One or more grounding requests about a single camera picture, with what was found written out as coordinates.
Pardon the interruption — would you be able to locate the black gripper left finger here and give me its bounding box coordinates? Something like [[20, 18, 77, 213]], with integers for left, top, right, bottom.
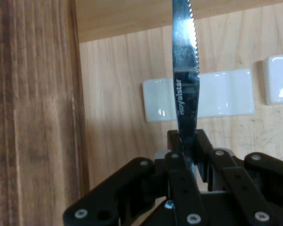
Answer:
[[62, 129, 207, 226]]

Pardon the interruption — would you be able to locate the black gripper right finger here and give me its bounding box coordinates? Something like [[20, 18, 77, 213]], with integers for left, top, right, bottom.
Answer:
[[194, 129, 283, 226]]

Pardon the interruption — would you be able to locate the light wooden drawer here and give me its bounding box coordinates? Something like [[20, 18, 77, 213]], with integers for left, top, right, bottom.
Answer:
[[75, 0, 283, 196]]

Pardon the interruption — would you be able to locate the white ceramic cutlery rest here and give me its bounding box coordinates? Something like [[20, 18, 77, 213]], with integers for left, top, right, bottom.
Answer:
[[141, 68, 255, 123], [262, 54, 283, 106]]

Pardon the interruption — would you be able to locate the dark brown wooden cabinet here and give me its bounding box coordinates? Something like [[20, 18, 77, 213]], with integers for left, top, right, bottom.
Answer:
[[0, 0, 91, 226]]

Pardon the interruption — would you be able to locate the silver serrated table knife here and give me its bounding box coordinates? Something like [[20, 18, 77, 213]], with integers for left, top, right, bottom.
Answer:
[[171, 0, 201, 180]]

